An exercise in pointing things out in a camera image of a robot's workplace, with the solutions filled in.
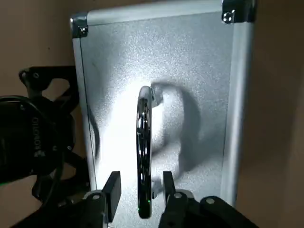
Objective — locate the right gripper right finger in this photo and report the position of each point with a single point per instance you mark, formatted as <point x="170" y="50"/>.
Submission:
<point x="169" y="190"/>

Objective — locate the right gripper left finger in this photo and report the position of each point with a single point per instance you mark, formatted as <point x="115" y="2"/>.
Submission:
<point x="112" y="194"/>

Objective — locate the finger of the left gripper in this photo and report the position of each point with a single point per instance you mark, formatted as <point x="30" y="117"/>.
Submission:
<point x="33" y="83"/>
<point x="47" y="190"/>

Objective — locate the silver aluminium medicine case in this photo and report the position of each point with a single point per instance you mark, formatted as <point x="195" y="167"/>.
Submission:
<point x="166" y="59"/>

